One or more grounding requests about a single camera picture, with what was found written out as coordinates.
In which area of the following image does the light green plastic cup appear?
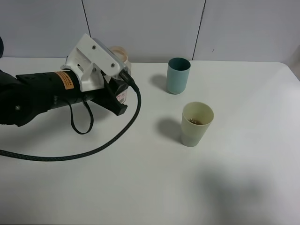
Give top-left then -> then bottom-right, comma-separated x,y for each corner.
180,102 -> 214,147

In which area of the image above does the black braided camera cable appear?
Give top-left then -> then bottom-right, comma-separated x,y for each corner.
0,70 -> 142,162

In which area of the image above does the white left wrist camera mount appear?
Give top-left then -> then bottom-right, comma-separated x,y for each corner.
60,34 -> 128,92

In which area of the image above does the clear plastic drink bottle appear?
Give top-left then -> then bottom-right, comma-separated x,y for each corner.
109,46 -> 131,104

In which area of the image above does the teal plastic cup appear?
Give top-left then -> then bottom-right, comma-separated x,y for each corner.
166,58 -> 191,94

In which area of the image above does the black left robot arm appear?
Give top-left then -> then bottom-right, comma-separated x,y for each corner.
0,34 -> 130,127

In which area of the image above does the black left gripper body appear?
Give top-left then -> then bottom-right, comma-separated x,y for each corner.
16,70 -> 109,109

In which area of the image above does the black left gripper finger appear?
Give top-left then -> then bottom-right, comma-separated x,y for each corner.
94,78 -> 128,116

